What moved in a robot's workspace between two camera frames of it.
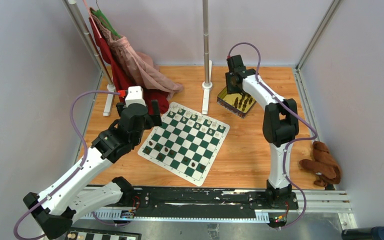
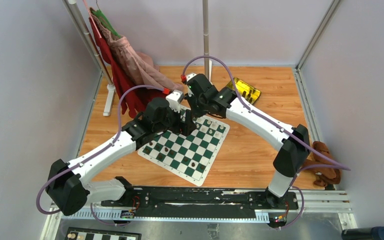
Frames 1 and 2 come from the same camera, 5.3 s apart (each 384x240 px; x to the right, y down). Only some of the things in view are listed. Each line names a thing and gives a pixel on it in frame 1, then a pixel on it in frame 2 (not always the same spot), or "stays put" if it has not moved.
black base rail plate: (178, 201) stays put
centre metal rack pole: (207, 85) stays put
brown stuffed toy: (323, 164) stays put
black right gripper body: (231, 88) → (197, 105)
